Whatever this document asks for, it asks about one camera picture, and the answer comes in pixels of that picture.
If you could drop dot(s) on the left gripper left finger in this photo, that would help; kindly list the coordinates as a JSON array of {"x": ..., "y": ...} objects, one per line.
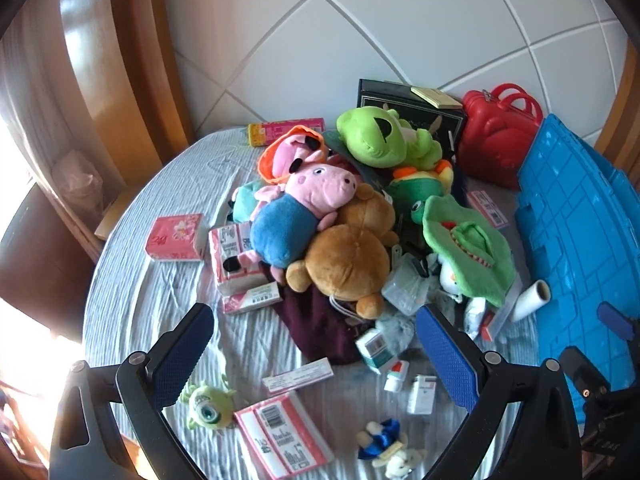
[{"x": 148, "y": 382}]

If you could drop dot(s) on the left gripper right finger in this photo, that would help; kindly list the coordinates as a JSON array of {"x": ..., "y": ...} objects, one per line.
[{"x": 473, "y": 381}]

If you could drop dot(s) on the white red medicine bottle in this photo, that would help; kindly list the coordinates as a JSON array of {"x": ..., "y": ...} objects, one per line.
[{"x": 396, "y": 376}]

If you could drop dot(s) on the green crocodile plush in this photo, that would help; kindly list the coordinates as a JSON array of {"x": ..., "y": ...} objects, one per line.
[{"x": 479, "y": 256}]

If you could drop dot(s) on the clear plastic floss box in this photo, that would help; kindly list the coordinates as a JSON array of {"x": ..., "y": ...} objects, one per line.
[{"x": 409, "y": 286}]

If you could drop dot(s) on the long white pink box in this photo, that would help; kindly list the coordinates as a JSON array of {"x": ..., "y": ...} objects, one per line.
[{"x": 301, "y": 377}]

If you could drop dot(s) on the pink white tissue pack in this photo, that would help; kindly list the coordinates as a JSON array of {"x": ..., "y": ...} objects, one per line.
[{"x": 225, "y": 244}]

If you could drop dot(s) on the brown teddy bear plush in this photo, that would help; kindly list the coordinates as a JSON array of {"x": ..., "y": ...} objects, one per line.
[{"x": 350, "y": 261}]

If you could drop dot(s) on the pink pig plush blue shirt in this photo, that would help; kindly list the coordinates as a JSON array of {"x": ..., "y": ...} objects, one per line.
[{"x": 294, "y": 212}]

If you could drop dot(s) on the small white medicine box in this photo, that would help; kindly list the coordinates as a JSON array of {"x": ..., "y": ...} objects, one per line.
[{"x": 422, "y": 395}]

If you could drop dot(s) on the green one-eyed monster toy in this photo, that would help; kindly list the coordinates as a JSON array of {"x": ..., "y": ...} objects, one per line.
[{"x": 208, "y": 407}]

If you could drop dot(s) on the grey furry plush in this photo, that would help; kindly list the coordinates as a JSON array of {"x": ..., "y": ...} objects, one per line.
[{"x": 397, "y": 331}]

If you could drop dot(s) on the white paper roll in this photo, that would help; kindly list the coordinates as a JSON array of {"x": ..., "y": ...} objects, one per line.
[{"x": 531, "y": 299}]

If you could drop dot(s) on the white duck plush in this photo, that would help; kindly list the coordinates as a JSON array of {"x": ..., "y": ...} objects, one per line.
[{"x": 453, "y": 284}]

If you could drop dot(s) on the white green medicine box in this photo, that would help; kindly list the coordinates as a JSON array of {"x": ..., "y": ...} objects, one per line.
[{"x": 375, "y": 352}]

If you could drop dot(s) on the small blue dressed doll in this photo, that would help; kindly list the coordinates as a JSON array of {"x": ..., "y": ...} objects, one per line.
[{"x": 386, "y": 446}]

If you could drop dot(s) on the white striped tablecloth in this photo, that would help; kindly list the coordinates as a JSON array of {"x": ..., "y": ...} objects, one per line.
[{"x": 134, "y": 299}]

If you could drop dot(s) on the pink barcode tissue pack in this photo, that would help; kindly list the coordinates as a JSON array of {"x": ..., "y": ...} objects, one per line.
[{"x": 281, "y": 436}]

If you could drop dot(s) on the pink floral tissue pack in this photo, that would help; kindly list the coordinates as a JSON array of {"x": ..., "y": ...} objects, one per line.
[{"x": 177, "y": 238}]

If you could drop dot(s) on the flat pink white box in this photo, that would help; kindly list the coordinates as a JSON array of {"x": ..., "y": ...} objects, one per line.
[{"x": 253, "y": 299}]

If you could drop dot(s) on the maroon knitted cloth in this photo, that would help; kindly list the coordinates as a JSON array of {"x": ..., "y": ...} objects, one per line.
[{"x": 319, "y": 330}]

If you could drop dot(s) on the blue plastic folding crate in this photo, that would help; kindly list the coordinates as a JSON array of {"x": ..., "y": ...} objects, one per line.
[{"x": 578, "y": 219}]

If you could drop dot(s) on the dark green turtle plush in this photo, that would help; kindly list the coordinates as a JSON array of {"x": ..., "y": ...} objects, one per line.
[{"x": 411, "y": 188}]

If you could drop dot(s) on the red plastic toy case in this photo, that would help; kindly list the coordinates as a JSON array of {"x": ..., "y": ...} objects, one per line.
[{"x": 501, "y": 126}]

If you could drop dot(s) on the black framed box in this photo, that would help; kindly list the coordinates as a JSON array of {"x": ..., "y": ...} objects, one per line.
[{"x": 444, "y": 125}]

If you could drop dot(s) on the light green frog plush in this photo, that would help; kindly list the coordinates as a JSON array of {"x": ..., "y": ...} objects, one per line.
[{"x": 382, "y": 139}]

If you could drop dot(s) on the orange hooded pink plush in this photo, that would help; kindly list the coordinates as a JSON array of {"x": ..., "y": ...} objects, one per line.
[{"x": 301, "y": 142}]

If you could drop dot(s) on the pink yellow snack box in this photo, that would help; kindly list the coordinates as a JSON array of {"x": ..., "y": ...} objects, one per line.
[{"x": 265, "y": 133}]

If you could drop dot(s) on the yellow sticky notepad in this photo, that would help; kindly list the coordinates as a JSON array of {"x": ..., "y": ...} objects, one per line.
[{"x": 437, "y": 98}]

